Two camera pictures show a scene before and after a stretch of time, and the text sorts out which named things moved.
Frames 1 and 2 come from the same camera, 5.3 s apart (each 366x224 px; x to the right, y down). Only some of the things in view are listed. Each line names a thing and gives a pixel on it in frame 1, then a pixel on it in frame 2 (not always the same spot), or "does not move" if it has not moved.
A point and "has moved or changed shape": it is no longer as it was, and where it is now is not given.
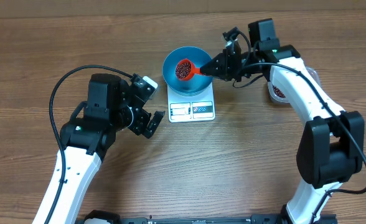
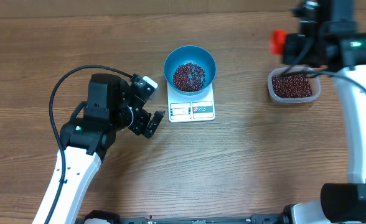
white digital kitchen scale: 198,107 does not move
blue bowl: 198,83 does not move
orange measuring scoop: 185,70 has moved or changed shape
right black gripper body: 238,66 → 312,55
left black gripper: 143,117 does not move
